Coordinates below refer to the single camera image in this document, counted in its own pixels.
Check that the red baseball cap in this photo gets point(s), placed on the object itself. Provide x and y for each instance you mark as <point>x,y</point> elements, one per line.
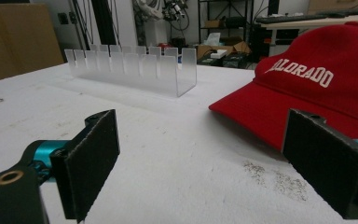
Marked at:
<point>304,87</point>

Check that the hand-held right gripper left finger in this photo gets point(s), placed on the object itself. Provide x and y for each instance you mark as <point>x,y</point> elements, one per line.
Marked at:
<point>87,168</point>

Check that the open cardboard box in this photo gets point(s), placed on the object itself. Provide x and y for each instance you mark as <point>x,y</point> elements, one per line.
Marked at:
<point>222,49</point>

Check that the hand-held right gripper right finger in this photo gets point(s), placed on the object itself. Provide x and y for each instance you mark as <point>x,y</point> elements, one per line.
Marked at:
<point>326,161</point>

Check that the black metal shelf rack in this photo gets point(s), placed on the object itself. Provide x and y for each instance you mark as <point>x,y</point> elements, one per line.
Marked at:
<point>225,21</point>

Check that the brown cardboard sheet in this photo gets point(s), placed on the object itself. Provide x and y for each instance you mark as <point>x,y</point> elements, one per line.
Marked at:
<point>15,40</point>

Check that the black vertical post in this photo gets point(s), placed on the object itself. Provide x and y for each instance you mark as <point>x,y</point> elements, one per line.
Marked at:
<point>104,21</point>

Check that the long workbench with keyboard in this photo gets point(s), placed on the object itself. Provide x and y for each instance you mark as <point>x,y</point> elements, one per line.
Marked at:
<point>317,20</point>

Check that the clear acrylic slotted rack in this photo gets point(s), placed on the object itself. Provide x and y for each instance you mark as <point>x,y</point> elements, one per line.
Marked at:
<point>136,70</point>

